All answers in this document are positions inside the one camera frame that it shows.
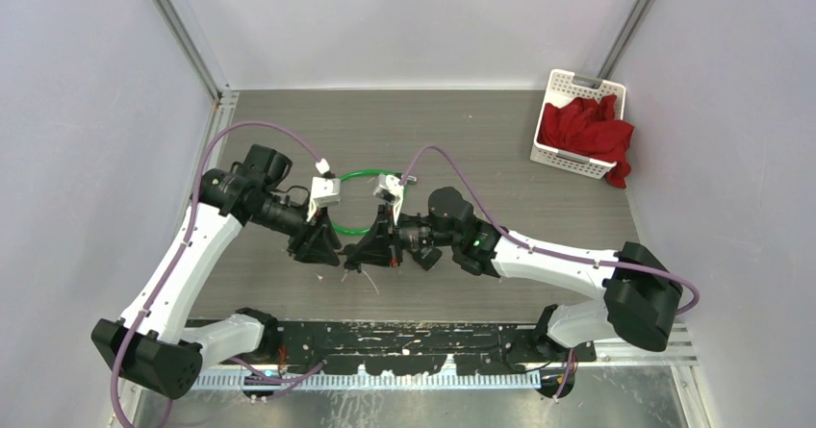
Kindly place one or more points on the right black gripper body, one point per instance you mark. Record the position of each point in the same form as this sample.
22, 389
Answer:
396, 253

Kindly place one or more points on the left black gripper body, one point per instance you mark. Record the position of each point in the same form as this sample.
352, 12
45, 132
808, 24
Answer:
304, 236

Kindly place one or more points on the black key bunch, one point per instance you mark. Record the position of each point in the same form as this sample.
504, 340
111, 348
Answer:
348, 269

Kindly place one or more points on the black padlock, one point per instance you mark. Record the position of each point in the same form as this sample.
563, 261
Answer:
426, 257

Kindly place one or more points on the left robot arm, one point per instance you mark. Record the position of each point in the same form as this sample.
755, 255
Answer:
152, 343

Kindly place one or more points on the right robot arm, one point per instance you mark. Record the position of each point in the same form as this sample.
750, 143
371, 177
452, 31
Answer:
628, 295

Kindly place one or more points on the red cloth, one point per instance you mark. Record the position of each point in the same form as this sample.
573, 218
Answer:
590, 128

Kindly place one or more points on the white plastic basket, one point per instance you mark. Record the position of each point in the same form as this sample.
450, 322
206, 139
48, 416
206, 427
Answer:
563, 86

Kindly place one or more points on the green cable lock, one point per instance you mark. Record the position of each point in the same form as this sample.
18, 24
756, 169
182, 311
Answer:
359, 174

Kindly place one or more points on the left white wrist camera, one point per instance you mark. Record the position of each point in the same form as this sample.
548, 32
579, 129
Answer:
324, 192

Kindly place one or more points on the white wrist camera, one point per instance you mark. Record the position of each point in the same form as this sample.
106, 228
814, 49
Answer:
389, 189
324, 192

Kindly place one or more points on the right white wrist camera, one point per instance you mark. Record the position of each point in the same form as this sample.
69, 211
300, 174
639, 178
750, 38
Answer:
389, 189

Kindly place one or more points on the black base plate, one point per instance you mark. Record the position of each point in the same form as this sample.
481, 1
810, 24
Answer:
407, 348

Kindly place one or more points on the left aluminium frame post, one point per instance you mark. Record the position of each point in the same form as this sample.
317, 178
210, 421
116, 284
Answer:
185, 28

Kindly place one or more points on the aluminium frame post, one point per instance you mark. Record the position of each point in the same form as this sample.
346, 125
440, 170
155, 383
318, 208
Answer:
637, 13
185, 28

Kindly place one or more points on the aluminium front rail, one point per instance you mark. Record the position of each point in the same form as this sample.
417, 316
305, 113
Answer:
231, 376

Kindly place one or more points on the right aluminium frame post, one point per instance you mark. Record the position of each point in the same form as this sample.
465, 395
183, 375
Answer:
637, 13

